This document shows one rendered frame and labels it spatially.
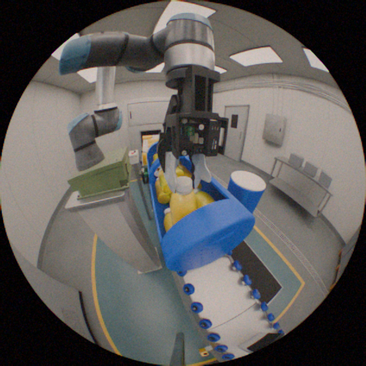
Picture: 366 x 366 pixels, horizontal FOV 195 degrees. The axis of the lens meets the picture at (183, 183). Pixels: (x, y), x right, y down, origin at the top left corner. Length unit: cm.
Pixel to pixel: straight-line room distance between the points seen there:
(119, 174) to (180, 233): 33
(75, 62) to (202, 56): 18
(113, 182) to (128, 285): 128
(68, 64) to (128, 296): 160
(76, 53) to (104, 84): 36
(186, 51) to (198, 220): 27
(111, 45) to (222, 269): 67
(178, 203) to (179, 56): 26
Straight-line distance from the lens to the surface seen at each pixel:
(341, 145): 359
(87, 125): 53
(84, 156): 52
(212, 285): 48
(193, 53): 17
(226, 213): 22
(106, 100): 55
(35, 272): 144
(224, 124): 15
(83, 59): 22
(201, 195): 39
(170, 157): 19
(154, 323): 148
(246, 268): 144
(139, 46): 24
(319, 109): 367
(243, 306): 52
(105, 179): 47
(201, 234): 20
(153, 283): 143
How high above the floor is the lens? 139
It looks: 33 degrees down
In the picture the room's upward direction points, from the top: straight up
